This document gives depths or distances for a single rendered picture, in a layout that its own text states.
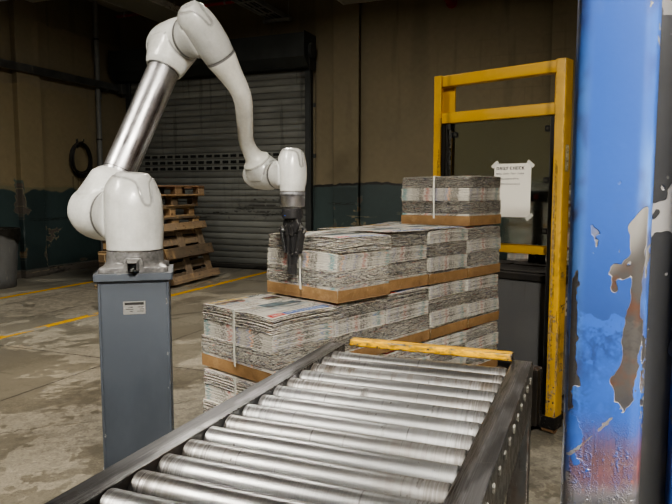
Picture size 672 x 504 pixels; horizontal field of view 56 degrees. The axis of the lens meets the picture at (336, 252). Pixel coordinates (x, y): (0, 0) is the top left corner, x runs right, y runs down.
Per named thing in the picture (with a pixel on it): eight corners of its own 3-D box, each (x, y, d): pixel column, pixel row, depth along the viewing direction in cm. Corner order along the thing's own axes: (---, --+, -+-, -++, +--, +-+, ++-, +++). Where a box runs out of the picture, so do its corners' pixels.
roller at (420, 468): (212, 447, 117) (212, 421, 117) (468, 492, 100) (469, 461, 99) (197, 457, 113) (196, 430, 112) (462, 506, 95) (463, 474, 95)
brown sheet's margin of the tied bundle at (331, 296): (305, 298, 229) (305, 286, 228) (359, 289, 249) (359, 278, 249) (337, 303, 218) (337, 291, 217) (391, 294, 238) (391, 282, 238)
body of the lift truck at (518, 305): (446, 398, 377) (448, 264, 369) (492, 378, 417) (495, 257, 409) (560, 427, 330) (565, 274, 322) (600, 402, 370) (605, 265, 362)
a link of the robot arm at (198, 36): (243, 42, 200) (217, 49, 210) (211, -11, 191) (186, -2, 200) (217, 65, 194) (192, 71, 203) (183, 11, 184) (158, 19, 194)
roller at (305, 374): (294, 368, 149) (292, 390, 148) (500, 392, 131) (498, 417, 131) (303, 369, 154) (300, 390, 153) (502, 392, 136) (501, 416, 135)
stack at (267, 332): (203, 527, 232) (198, 302, 224) (398, 437, 317) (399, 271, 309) (274, 570, 206) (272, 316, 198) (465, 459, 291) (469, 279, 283)
